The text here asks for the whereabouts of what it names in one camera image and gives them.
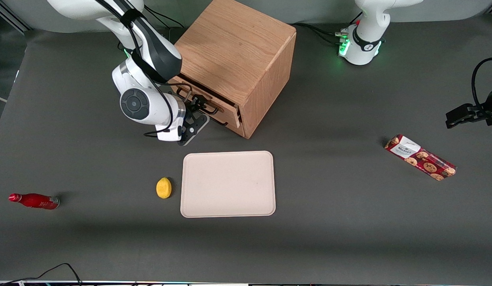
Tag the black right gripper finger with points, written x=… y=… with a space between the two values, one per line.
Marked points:
x=198 y=100
x=196 y=110

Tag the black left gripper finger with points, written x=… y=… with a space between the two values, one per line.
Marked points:
x=459 y=117
x=481 y=113

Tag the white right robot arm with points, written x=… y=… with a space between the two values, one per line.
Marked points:
x=122 y=79

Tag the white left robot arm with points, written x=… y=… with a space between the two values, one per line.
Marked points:
x=365 y=47

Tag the wooden drawer cabinet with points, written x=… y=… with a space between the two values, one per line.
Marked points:
x=238 y=47

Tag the red cookie box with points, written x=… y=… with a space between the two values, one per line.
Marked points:
x=420 y=159

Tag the yellow lemon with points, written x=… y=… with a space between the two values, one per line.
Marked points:
x=163 y=188

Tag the beige rectangular tray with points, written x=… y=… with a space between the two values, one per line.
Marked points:
x=228 y=184

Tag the red soda bottle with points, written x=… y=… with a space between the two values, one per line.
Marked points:
x=35 y=200

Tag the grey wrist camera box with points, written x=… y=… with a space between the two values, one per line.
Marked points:
x=200 y=128

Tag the aluminium frame rail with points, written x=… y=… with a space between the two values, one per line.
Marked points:
x=11 y=20

